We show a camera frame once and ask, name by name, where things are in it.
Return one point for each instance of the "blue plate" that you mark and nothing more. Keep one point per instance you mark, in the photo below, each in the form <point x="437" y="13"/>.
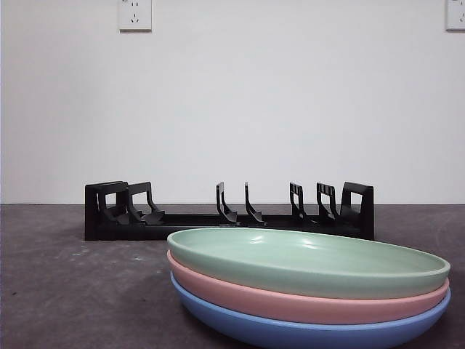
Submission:
<point x="290" y="336"/>

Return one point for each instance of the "black plate rack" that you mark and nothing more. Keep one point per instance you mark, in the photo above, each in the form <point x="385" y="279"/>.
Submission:
<point x="127" y="229"/>

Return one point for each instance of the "pink plate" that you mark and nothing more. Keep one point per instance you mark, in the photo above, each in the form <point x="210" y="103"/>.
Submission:
<point x="254" y="301"/>

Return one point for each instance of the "white wall socket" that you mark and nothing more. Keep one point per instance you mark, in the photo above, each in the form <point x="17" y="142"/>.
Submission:
<point x="134" y="16"/>
<point x="456" y="14"/>

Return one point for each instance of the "green plate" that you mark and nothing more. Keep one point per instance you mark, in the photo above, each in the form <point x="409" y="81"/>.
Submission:
<point x="290" y="261"/>

